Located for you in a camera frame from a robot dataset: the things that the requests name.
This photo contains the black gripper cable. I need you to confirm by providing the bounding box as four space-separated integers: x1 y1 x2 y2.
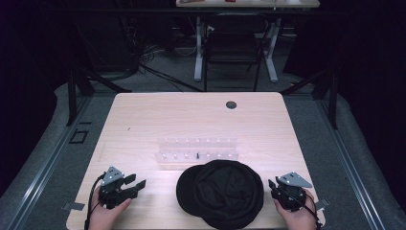
286 190 323 230
83 173 106 230

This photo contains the black metal stand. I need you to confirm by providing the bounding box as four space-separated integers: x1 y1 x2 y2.
280 67 340 130
65 66 132 127

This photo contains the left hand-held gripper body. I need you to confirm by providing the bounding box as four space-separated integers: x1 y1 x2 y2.
98 166 142 211

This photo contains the bundle of floor cables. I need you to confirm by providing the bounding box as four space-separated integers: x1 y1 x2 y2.
139 44 205 94

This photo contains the black tape square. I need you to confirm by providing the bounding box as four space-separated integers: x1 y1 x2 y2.
68 128 90 145

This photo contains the black chair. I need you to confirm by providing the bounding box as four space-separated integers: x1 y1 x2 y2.
203 13 270 93

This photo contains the clear acrylic rack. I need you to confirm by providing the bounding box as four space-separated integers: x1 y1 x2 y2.
154 137 240 166

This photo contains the grey tape strip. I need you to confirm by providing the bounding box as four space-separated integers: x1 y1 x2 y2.
315 197 330 212
61 201 86 212

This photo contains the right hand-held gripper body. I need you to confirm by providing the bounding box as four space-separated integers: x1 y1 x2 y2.
270 172 313 213

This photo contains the white-legged desk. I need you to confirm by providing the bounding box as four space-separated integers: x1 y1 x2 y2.
175 0 321 83

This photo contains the black hat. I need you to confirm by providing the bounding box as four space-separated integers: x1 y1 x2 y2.
175 159 265 230

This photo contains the person's left hand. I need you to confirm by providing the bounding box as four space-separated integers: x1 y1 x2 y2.
88 187 133 230

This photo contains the metal floor rail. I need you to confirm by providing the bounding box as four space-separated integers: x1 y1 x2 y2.
315 97 387 230
6 95 94 230

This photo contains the person's right hand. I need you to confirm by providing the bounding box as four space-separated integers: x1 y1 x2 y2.
273 190 319 230

